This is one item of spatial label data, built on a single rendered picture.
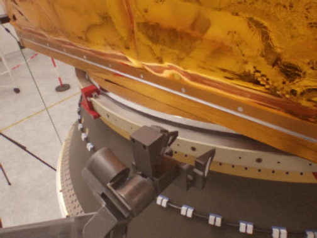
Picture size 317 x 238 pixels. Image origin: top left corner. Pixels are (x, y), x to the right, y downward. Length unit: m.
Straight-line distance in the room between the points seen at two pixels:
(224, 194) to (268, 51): 0.41
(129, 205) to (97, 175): 0.08
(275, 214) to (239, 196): 0.10
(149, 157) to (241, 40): 0.25
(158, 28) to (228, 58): 0.18
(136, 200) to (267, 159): 0.33
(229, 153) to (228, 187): 0.13
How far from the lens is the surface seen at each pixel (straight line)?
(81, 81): 1.00
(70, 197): 1.23
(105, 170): 0.42
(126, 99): 0.73
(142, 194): 0.41
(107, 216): 0.40
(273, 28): 0.41
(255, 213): 0.72
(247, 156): 0.59
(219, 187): 0.69
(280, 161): 0.61
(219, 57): 0.48
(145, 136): 0.37
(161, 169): 0.41
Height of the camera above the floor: 2.10
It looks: 35 degrees down
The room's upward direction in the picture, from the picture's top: 6 degrees counter-clockwise
